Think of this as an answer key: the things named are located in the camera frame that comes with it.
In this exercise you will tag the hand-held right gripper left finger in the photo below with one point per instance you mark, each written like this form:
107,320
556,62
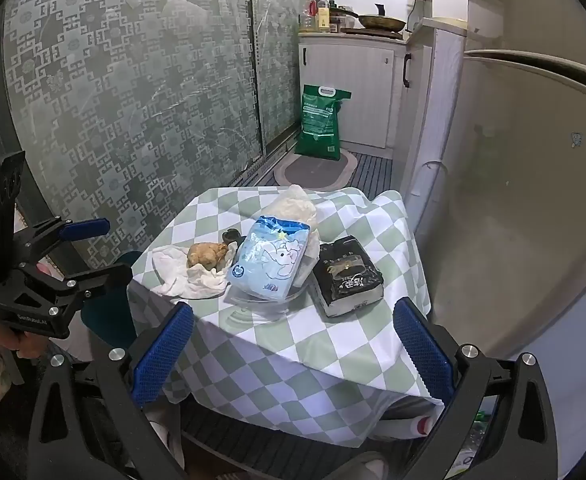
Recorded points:
165,360

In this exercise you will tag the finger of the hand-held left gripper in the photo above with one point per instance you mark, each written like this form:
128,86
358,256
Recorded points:
85,229
108,275

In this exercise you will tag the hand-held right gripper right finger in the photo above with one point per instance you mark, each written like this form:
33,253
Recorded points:
423,345

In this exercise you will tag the white tissue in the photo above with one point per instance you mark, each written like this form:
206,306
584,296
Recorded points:
183,280

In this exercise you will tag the black snack packet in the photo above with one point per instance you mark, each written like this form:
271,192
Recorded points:
348,275

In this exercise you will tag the clear plastic bag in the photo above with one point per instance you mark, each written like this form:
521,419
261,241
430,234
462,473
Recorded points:
478,440

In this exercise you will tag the blue wet wipes packet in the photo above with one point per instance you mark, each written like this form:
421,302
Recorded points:
268,260

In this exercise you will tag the white plastic bag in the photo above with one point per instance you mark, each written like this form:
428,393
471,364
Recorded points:
293,207

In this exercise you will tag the person's left hand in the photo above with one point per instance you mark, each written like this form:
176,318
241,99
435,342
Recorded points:
18,345

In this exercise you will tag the teal chair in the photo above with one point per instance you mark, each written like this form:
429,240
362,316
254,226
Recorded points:
108,320

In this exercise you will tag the white bottle red cap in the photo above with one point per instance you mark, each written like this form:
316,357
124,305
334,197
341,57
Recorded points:
418,425

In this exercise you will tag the brown ginger piece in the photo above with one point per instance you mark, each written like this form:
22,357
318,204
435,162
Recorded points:
205,255

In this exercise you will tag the clear plastic container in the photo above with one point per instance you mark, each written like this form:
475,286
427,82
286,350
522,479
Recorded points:
263,310

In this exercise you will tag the green white checkered tablecloth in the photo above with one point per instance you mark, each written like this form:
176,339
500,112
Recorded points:
283,355

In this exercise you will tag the patterned glass door panel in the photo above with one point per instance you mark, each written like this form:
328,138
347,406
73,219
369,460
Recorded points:
280,60
123,110

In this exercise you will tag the dark striped floor mat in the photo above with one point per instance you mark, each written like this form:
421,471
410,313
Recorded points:
373,170

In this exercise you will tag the beige refrigerator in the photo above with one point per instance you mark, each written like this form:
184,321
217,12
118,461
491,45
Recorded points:
523,185

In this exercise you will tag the grey oval floor mat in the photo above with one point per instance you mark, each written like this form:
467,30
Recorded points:
313,172

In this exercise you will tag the green rice bag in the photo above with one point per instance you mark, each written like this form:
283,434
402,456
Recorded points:
318,120

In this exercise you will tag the small fridge sticker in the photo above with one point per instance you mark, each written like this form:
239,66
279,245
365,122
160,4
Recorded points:
575,139

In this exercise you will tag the white kitchen cabinet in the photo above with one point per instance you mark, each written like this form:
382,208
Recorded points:
423,85
348,70

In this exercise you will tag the clear plastic bottle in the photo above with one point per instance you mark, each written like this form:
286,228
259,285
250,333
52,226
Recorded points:
308,12

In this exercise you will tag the cooktop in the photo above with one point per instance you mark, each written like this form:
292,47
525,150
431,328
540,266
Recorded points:
373,33

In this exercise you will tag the yellow oil bottle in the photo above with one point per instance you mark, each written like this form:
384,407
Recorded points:
324,15

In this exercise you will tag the frying pan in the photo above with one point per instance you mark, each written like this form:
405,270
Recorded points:
383,22

